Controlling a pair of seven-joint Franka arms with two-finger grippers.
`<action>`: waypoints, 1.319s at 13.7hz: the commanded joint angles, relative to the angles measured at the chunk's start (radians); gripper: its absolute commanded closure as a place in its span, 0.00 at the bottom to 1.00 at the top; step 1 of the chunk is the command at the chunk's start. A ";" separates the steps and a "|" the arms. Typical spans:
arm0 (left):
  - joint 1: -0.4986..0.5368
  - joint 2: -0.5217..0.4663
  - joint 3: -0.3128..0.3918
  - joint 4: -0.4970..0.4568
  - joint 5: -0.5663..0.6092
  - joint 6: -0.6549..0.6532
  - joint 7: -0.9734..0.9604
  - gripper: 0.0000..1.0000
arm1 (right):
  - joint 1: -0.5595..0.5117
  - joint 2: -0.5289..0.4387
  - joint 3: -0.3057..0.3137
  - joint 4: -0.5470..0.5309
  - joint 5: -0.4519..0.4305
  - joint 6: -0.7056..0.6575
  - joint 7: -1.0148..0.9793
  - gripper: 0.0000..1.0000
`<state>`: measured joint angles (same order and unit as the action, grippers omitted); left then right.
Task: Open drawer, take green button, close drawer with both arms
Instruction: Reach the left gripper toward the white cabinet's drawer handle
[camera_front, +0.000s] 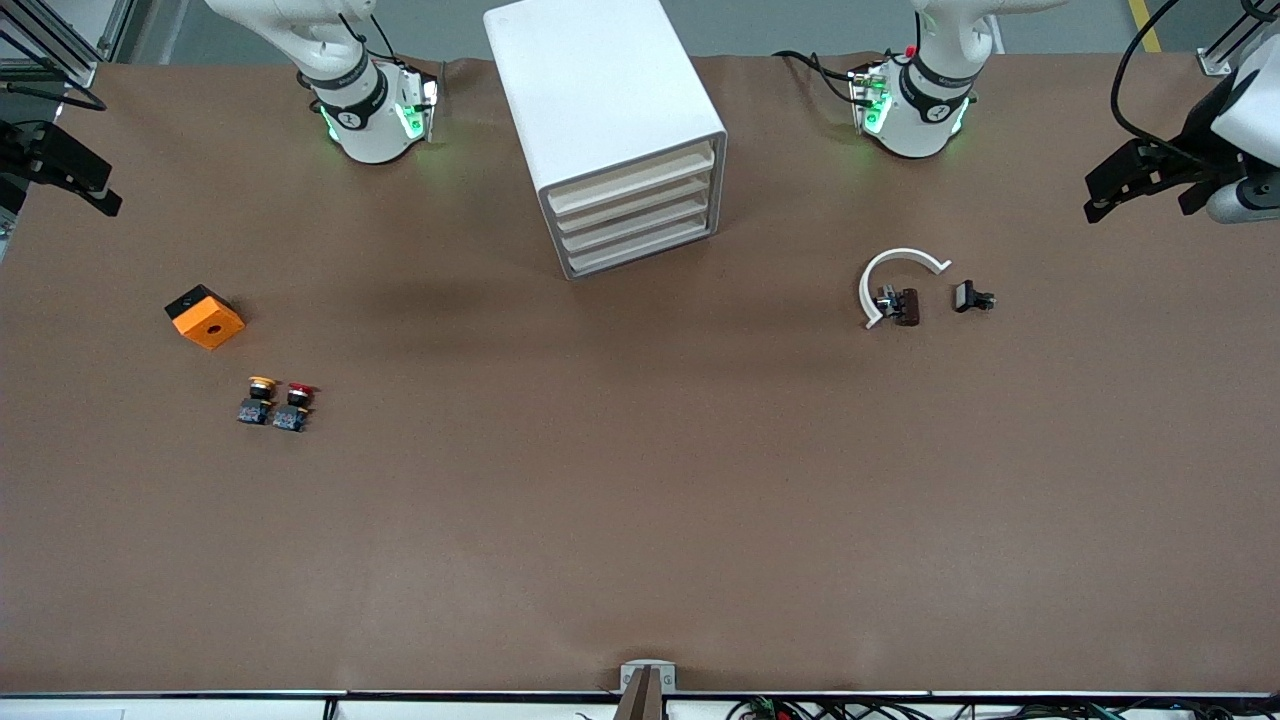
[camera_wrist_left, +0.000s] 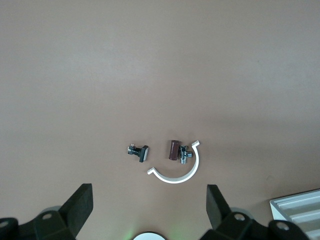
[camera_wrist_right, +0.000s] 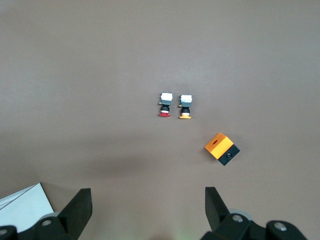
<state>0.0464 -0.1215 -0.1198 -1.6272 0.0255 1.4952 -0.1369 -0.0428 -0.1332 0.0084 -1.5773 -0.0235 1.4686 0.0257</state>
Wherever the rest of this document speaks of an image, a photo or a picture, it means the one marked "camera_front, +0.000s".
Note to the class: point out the yellow push button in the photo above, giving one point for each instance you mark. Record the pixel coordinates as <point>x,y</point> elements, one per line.
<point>258,395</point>

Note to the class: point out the aluminium frame profile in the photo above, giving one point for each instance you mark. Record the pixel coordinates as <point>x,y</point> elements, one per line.
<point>1215,62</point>
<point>75,70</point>

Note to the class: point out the brown camera post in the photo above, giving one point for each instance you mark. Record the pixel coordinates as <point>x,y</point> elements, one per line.
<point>640,705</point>

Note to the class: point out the red push button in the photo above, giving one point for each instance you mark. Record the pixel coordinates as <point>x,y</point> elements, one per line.
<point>295,405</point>

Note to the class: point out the white semicircular clamp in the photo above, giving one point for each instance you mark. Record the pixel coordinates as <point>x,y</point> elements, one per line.
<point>905,254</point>

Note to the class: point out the silver metal fitting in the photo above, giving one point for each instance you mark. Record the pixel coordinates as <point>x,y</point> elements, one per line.
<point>886,300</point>

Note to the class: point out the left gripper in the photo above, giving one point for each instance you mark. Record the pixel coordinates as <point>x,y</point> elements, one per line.
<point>1197,133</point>

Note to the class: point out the black square push switch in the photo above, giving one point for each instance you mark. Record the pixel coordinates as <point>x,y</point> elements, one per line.
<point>966,296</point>

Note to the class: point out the orange black button enclosure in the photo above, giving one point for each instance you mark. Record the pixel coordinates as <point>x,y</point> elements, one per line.
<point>208,322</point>

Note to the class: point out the grey metal bracket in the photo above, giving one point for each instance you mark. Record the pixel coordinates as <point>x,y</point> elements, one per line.
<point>630,678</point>

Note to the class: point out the brown cylinder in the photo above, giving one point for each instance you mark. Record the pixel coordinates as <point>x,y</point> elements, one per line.
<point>907,307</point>

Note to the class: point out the brown table mat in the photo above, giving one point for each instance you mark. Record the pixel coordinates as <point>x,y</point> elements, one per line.
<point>640,500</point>

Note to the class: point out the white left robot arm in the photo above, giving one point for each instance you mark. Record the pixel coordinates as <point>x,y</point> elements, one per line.
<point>930,100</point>

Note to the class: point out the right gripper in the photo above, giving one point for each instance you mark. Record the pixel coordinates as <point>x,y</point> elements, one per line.
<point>20,151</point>

